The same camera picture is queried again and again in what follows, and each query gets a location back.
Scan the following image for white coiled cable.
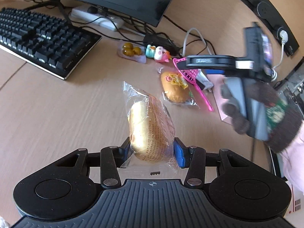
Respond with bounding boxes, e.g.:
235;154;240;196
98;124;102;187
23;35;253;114
270;29;289;82

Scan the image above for packaged round bread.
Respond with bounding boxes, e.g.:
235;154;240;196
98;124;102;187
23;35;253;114
123;81;177;171

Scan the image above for pink cardboard box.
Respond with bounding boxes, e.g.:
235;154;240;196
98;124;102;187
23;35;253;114
207;74;232;125

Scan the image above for small owl figurines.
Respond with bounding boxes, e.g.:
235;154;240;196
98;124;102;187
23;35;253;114
145;44;172;63

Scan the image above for white power strip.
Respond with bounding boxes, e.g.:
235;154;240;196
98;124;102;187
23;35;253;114
71;5;124;31

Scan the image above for packaged bun with label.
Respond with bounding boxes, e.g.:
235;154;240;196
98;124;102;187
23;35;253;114
157;66;200;109

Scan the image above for black mechanical keyboard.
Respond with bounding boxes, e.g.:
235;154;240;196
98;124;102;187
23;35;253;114
0;8;101;80

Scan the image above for right gloved hand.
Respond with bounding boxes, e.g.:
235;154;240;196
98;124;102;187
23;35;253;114
221;82;303;153

